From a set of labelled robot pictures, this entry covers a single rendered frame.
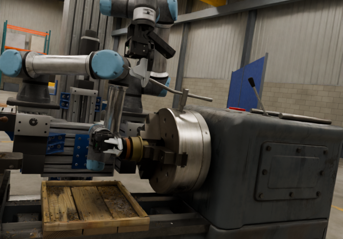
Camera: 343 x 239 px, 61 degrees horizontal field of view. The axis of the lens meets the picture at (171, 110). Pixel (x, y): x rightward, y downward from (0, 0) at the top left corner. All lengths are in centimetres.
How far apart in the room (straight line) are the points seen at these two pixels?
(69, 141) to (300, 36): 1193
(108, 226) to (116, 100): 62
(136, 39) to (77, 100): 78
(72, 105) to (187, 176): 87
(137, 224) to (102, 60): 63
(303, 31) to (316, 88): 236
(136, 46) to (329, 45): 1146
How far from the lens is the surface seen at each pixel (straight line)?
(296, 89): 1242
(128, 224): 93
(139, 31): 100
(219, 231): 106
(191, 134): 98
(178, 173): 97
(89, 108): 167
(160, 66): 156
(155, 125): 109
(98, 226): 91
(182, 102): 103
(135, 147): 101
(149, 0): 102
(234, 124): 98
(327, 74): 1203
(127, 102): 161
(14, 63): 138
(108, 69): 119
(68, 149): 156
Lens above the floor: 129
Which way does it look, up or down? 3 degrees down
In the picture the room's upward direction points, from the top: 8 degrees clockwise
